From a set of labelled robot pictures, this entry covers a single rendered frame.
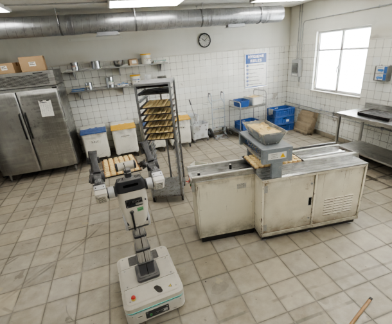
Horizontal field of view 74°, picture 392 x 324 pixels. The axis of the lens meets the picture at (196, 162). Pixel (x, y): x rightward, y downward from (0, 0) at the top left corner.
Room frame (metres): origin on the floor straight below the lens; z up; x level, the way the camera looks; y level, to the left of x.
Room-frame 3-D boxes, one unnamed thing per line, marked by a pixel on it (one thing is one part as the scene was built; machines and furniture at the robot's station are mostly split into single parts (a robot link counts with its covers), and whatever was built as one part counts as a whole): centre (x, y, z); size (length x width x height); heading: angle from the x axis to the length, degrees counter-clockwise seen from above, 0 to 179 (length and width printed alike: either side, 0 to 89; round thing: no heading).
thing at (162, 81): (3.83, 0.47, 0.93); 0.64 x 0.51 x 1.78; 178
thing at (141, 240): (1.88, 0.55, 0.53); 0.11 x 0.11 x 0.40; 20
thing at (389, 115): (4.28, -3.23, 0.93); 0.60 x 0.40 x 0.01; 17
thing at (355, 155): (2.68, -1.29, 0.88); 1.28 x 0.01 x 0.07; 99
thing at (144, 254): (1.88, 0.55, 0.38); 0.13 x 0.13 x 0.40; 20
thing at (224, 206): (2.73, -0.29, 0.45); 0.70 x 0.34 x 0.90; 99
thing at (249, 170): (2.68, -0.92, 0.87); 2.01 x 0.03 x 0.07; 99
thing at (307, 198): (2.88, -1.26, 0.42); 1.28 x 0.72 x 0.84; 99
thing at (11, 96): (5.32, 3.27, 1.02); 1.40 x 0.90 x 2.05; 106
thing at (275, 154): (2.81, -0.79, 1.01); 0.72 x 0.33 x 0.34; 9
